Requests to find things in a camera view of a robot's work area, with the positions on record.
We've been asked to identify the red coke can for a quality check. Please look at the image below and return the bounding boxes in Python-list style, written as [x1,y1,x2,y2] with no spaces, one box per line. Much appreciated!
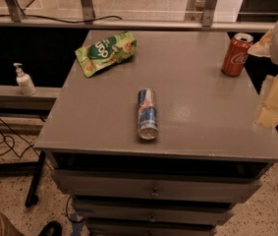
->
[221,32,253,77]

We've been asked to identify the green rice chip bag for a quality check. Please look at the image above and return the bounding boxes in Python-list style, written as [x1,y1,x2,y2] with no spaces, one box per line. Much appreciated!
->
[75,31,137,78]

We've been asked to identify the grey drawer cabinet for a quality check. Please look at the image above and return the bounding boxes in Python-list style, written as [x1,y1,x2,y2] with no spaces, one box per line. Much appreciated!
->
[35,31,278,236]

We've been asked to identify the white pump dispenser bottle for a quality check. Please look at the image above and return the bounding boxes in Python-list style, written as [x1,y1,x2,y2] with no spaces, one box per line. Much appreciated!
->
[14,63,36,95]

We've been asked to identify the black stand leg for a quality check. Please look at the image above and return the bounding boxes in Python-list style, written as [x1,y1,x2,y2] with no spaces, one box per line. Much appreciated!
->
[25,151,45,207]

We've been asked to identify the black cable on ledge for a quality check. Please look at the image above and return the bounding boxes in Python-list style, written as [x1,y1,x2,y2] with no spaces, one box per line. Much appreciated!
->
[0,0,123,25]

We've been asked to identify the black floor cables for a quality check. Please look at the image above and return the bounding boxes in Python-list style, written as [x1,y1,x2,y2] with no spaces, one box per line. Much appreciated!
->
[0,96,53,172]

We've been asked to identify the blue silver energy drink can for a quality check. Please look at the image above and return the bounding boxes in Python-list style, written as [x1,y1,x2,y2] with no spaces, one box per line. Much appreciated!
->
[138,88,158,141]

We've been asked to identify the black shoe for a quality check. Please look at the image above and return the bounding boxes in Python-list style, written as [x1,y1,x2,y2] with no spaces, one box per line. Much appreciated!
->
[38,221,62,236]

